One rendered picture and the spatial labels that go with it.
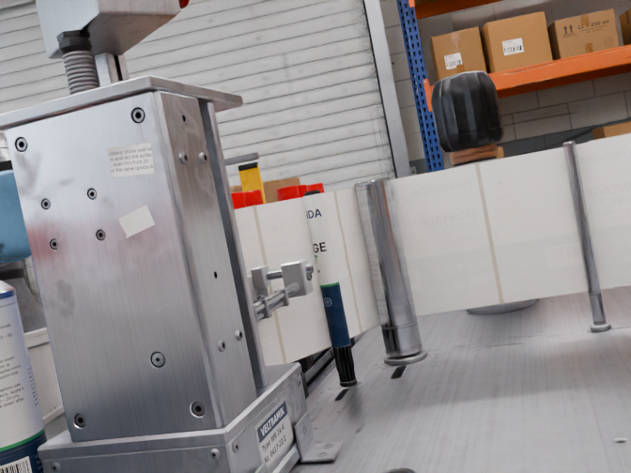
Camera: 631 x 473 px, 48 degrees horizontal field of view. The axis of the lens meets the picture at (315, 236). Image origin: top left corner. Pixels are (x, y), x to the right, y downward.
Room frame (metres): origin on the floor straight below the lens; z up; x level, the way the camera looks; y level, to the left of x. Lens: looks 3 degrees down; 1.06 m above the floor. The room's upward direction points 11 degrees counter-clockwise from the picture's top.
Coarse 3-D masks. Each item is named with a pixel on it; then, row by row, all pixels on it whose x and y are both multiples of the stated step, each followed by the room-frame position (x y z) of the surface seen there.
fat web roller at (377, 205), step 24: (360, 192) 0.70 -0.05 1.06; (384, 192) 0.70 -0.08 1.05; (360, 216) 0.72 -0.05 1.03; (384, 216) 0.70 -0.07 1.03; (384, 240) 0.70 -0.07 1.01; (384, 264) 0.70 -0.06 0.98; (384, 288) 0.70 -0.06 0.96; (408, 288) 0.70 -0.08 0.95; (384, 312) 0.70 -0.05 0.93; (408, 312) 0.70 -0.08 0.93; (384, 336) 0.71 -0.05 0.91; (408, 336) 0.70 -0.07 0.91; (384, 360) 0.71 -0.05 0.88; (408, 360) 0.69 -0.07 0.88
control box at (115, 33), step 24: (48, 0) 0.83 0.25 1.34; (72, 0) 0.77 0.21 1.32; (96, 0) 0.73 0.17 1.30; (120, 0) 0.74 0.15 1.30; (144, 0) 0.76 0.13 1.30; (168, 0) 0.78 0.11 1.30; (48, 24) 0.84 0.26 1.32; (72, 24) 0.78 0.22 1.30; (96, 24) 0.76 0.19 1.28; (120, 24) 0.78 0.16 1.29; (144, 24) 0.79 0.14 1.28; (48, 48) 0.85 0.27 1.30; (96, 48) 0.85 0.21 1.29; (120, 48) 0.87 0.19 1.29
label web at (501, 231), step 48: (336, 192) 0.70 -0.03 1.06; (432, 192) 0.72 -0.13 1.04; (480, 192) 0.71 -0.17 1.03; (528, 192) 0.70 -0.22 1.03; (240, 240) 0.61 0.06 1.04; (288, 240) 0.65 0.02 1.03; (336, 240) 0.69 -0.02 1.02; (432, 240) 0.72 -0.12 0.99; (480, 240) 0.71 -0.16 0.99; (528, 240) 0.70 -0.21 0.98; (576, 240) 0.69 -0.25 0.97; (336, 288) 0.65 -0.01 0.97; (432, 288) 0.73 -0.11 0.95; (480, 288) 0.71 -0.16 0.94; (528, 288) 0.70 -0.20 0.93; (576, 288) 0.69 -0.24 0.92; (288, 336) 0.63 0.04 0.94; (336, 336) 0.65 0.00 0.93
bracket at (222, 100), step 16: (128, 80) 0.39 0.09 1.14; (144, 80) 0.39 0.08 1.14; (160, 80) 0.40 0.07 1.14; (80, 96) 0.40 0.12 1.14; (96, 96) 0.40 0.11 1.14; (112, 96) 0.40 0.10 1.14; (128, 96) 0.40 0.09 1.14; (192, 96) 0.44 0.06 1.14; (208, 96) 0.46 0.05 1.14; (224, 96) 0.49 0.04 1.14; (240, 96) 0.51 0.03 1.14; (16, 112) 0.42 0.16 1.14; (32, 112) 0.41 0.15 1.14; (48, 112) 0.41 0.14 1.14; (64, 112) 0.41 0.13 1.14; (0, 128) 0.42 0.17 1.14
